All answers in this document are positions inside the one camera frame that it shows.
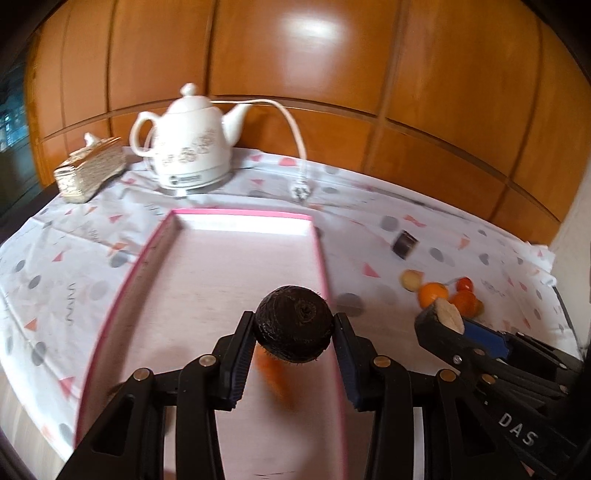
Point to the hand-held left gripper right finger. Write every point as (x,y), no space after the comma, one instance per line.
(345,364)

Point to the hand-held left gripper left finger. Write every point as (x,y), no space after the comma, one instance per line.
(238,364)

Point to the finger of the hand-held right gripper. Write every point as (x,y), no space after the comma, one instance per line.
(431,334)
(485,339)

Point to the pale banana piece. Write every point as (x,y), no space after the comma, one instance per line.
(450,315)

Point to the orange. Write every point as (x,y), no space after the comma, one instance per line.
(467,303)
(433,295)

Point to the small tan round fruit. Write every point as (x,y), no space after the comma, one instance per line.
(411,280)

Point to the small red tomato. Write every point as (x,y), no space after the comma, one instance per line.
(464,283)

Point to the dark brown hairy round fruit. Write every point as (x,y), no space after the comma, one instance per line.
(293,323)

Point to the pink-edged rectangular tray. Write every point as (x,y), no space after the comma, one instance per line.
(231,277)

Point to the dark cylindrical fruit piece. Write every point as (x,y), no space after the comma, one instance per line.
(405,243)

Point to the orange carrot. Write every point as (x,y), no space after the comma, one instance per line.
(277,383)

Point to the silver kettle base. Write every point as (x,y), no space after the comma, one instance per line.
(194,187)

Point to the white patterned tablecloth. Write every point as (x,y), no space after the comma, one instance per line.
(69,258)

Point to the white ceramic electric kettle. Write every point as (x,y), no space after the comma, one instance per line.
(189,134)

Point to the gold woven tissue box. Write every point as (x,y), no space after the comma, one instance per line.
(92,170)

